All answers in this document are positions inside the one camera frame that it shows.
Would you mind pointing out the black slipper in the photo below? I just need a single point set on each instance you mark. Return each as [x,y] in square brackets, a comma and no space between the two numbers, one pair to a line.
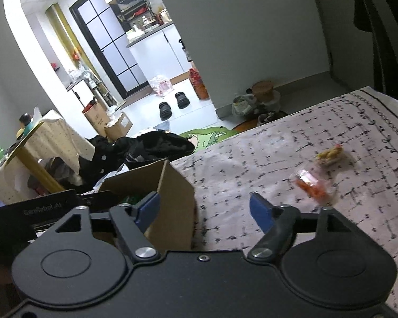
[182,100]
[165,110]

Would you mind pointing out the clear plastic bag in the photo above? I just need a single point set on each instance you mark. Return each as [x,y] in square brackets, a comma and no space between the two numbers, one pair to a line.
[243,106]

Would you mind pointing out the tall cardboard carton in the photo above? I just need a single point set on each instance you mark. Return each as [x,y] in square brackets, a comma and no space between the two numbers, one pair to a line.
[96,117]

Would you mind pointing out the brown cardboard box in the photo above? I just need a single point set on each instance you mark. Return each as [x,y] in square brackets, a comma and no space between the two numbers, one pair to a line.
[175,202]

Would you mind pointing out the pile of black clothing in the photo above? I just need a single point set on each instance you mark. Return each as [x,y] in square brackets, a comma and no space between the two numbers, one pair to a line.
[146,149]

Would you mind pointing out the red patterned bag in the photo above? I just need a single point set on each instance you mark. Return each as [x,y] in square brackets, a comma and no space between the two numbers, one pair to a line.
[198,84]

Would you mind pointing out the small orange snack packet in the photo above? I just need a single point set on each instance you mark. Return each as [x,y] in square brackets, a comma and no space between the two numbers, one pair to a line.
[313,187]

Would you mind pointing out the low cardboard carton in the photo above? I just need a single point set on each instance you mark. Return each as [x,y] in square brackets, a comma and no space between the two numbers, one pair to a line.
[119,127]

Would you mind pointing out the green cartoon rug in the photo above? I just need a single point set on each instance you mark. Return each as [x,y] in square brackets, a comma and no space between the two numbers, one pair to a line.
[212,137]

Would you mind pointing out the clear yellow snack packet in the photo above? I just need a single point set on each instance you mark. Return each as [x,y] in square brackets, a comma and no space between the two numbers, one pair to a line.
[331,155]

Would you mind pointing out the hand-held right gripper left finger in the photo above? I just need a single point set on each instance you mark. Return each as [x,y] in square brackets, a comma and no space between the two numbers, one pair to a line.
[148,207]

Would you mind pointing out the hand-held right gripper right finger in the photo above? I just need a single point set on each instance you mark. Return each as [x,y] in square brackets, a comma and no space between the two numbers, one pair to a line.
[260,212]

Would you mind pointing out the black framed sliding door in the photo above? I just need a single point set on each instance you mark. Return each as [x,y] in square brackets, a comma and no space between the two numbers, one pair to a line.
[102,36]

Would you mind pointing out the pink plastic bag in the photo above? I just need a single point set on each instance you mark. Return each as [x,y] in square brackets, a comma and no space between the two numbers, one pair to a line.
[161,86]

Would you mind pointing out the table with dotted cloth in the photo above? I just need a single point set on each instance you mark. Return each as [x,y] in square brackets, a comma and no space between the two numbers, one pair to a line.
[46,145]

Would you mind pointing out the white kitchen counter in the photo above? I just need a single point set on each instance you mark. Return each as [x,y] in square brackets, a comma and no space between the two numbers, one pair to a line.
[159,51]

